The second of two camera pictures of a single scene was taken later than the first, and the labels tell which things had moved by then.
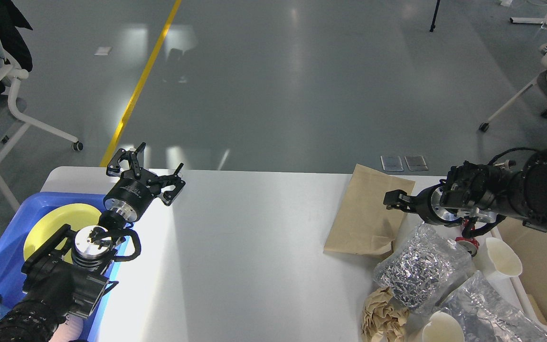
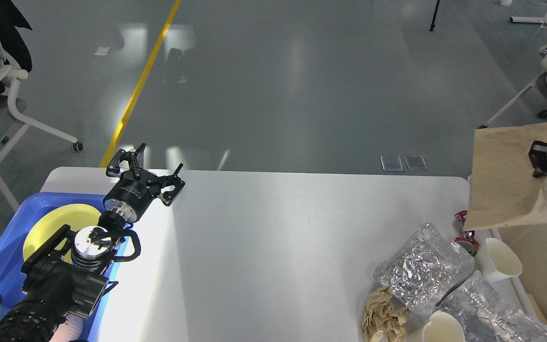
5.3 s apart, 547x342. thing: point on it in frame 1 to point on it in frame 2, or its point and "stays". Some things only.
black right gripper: [428, 205] to [545, 159]
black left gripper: [131, 194] stays
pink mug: [71, 329] stays
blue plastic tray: [2, 271] stays
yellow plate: [75, 215] stays
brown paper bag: [363, 225] to [502, 191]
